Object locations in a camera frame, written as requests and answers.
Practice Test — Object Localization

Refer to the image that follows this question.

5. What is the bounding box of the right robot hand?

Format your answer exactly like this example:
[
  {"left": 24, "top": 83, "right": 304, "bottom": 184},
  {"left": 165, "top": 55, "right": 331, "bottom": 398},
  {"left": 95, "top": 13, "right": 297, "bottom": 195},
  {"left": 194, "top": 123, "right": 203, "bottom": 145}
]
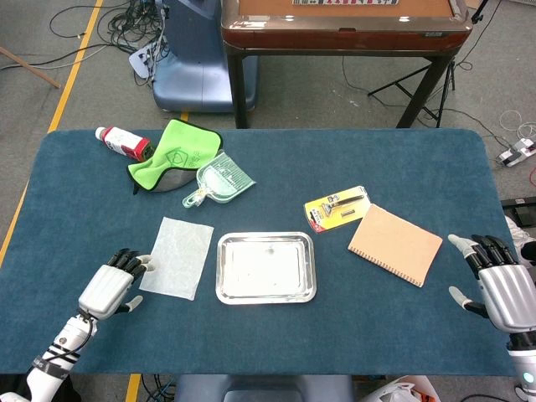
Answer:
[{"left": 447, "top": 233, "right": 536, "bottom": 334}]

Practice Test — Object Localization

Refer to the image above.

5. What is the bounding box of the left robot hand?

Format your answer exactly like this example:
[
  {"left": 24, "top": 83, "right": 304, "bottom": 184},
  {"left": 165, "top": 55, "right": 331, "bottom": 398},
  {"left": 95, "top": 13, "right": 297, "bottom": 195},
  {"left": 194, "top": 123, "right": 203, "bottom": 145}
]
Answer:
[{"left": 78, "top": 249, "right": 155, "bottom": 322}]

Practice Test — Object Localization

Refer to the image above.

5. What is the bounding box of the white paper sheet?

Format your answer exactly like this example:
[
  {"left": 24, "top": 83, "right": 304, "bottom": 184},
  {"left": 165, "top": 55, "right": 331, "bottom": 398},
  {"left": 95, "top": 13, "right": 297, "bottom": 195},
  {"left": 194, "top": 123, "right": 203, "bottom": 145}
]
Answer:
[{"left": 138, "top": 216, "right": 215, "bottom": 302}]

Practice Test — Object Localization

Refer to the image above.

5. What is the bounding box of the white shoe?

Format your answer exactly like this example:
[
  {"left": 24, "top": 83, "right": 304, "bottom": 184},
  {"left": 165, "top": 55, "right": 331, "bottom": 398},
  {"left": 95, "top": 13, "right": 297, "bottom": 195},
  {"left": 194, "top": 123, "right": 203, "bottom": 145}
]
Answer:
[{"left": 504, "top": 215, "right": 536, "bottom": 264}]

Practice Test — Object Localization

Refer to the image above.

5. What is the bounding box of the tan spiral notebook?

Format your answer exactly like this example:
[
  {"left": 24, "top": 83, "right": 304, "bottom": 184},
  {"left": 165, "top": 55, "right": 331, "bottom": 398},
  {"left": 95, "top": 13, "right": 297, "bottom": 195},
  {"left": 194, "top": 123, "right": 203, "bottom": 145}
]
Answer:
[{"left": 347, "top": 204, "right": 444, "bottom": 289}]

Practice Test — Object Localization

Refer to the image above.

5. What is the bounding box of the grey power strip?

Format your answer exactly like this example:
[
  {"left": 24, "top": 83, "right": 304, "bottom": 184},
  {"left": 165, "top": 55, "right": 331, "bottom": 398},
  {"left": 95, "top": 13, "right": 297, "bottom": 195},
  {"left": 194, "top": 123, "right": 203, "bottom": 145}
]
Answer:
[{"left": 496, "top": 137, "right": 536, "bottom": 168}]

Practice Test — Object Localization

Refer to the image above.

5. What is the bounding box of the white plastic bag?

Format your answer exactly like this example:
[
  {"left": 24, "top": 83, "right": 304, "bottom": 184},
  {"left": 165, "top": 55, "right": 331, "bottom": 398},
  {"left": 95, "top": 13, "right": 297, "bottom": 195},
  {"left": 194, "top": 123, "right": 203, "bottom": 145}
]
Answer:
[{"left": 359, "top": 375, "right": 441, "bottom": 402}]

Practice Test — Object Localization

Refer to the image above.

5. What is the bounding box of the red and white bottle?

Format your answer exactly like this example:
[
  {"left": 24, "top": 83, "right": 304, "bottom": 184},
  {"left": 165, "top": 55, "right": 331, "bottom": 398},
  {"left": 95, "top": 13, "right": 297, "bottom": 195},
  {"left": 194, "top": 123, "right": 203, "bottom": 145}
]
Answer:
[{"left": 94, "top": 126, "right": 152, "bottom": 162}]

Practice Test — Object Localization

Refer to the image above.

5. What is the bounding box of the green microfiber cloth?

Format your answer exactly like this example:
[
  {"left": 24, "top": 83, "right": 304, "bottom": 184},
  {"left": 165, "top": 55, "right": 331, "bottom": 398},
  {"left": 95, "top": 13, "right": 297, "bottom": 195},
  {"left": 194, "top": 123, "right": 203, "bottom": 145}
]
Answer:
[{"left": 126, "top": 118, "right": 224, "bottom": 196}]

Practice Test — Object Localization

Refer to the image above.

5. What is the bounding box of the stainless steel tray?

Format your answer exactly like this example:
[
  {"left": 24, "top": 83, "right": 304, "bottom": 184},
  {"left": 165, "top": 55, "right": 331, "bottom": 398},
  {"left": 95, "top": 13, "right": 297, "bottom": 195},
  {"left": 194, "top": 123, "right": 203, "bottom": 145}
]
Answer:
[{"left": 214, "top": 231, "right": 317, "bottom": 306}]

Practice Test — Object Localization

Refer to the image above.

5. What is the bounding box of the razor in yellow blister pack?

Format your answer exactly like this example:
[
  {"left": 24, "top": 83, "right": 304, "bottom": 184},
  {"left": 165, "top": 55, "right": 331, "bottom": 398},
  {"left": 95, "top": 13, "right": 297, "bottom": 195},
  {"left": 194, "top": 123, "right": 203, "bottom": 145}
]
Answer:
[{"left": 303, "top": 185, "right": 372, "bottom": 235}]

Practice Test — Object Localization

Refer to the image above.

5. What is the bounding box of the blue felt table cover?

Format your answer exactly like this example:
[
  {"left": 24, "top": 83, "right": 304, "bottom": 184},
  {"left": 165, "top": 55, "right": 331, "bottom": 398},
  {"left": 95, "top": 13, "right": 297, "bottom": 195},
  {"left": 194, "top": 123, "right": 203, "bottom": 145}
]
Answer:
[{"left": 0, "top": 128, "right": 517, "bottom": 376}]

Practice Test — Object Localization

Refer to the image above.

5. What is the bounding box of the white power strip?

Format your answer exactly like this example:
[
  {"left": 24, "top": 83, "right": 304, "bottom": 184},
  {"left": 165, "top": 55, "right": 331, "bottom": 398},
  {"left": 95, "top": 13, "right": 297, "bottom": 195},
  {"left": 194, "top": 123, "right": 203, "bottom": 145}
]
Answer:
[{"left": 127, "top": 44, "right": 162, "bottom": 80}]

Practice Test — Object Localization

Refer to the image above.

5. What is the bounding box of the wooden stick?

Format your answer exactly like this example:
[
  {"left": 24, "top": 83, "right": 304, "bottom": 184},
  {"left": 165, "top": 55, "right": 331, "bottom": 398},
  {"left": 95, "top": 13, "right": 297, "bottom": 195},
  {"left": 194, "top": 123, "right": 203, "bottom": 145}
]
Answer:
[{"left": 0, "top": 45, "right": 62, "bottom": 90}]

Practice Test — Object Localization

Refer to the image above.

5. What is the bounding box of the blue machine base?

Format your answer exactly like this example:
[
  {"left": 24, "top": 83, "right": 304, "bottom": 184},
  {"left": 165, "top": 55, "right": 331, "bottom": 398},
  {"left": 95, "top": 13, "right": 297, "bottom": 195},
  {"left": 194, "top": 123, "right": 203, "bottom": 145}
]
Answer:
[{"left": 152, "top": 0, "right": 259, "bottom": 113}]

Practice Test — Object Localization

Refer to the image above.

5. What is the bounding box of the brown mahjong table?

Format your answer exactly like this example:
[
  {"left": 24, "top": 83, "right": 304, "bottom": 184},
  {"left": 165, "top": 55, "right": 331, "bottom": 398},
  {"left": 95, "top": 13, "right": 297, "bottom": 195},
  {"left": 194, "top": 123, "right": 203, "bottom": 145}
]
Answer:
[{"left": 219, "top": 0, "right": 474, "bottom": 129}]

